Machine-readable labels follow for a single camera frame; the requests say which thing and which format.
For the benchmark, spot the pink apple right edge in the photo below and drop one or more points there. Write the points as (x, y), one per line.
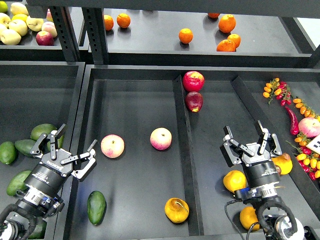
(310, 127)

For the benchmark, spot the green avocado upright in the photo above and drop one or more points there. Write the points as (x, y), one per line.
(60, 142)

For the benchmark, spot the dark avocado bottom left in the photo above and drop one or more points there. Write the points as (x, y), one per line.
(39, 231)

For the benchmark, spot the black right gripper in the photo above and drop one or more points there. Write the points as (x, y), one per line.
(255, 158)

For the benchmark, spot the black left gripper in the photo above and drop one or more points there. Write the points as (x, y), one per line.
(57, 165)

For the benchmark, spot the pink apple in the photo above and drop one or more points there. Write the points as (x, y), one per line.
(112, 146)
(161, 138)

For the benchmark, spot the cherry tomato bunch lower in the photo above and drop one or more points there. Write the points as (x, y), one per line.
(308, 159)

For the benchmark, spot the yellow apple front left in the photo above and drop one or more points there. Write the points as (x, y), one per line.
(10, 37)

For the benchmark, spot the yellow apple middle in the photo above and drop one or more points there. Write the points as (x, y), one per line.
(19, 26)

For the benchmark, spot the black divided centre tray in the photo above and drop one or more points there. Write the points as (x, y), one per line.
(131, 102)

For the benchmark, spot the red chili pepper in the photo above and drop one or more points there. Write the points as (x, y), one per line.
(294, 125)

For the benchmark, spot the green avocado lower left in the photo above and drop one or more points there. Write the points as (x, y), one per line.
(17, 183)

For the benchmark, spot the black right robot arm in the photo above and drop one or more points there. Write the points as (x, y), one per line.
(274, 217)

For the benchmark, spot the pink apple left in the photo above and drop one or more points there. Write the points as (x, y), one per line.
(112, 146)

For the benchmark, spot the pale peach on shelf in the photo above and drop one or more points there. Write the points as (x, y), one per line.
(50, 28)

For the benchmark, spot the red apple on shelf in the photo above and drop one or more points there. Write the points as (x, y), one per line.
(44, 38)

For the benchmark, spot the light green avocado far left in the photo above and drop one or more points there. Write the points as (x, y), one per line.
(8, 152)

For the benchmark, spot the black shelf post right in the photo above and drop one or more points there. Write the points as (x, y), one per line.
(96, 32)

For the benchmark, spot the black shelf post left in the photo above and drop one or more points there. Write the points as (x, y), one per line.
(65, 32)

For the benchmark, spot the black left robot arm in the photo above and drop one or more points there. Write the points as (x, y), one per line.
(41, 198)

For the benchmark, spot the small orange right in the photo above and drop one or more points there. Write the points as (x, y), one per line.
(235, 38)

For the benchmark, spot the bright red apple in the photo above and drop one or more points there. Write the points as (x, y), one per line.
(193, 81)

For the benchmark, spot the black shelf post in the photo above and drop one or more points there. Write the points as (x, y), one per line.
(65, 32)
(96, 32)

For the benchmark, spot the cherry tomato bunch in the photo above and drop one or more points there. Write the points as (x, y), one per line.
(279, 90)
(308, 159)

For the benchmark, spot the cherry tomato bunch top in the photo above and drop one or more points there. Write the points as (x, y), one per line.
(279, 90)

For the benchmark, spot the yellow apple right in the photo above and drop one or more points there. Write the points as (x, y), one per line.
(34, 24)

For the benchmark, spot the yellow pear with brown top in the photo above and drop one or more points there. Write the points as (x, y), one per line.
(284, 162)

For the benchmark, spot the green avocado top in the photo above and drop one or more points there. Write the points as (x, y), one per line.
(40, 129)

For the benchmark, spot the orange centre shelf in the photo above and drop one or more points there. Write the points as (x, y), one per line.
(185, 35)

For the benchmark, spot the dark red apple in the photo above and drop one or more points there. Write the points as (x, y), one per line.
(194, 101)

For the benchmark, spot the dark green avocado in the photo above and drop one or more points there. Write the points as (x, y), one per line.
(24, 146)
(96, 206)

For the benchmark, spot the white label card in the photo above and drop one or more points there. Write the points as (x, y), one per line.
(314, 145)

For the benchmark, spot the orange front right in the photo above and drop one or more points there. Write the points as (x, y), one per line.
(226, 45)

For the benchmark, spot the pink apple centre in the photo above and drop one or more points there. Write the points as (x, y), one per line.
(161, 138)

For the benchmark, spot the yellow pear bottom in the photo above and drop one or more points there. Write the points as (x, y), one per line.
(248, 217)

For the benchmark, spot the black upper left shelf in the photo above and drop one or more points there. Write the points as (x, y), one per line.
(29, 50)

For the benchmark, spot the black left tray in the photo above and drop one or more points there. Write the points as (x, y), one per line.
(33, 93)

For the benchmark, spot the orange cherry tomato vine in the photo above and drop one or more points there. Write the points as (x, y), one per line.
(305, 109)

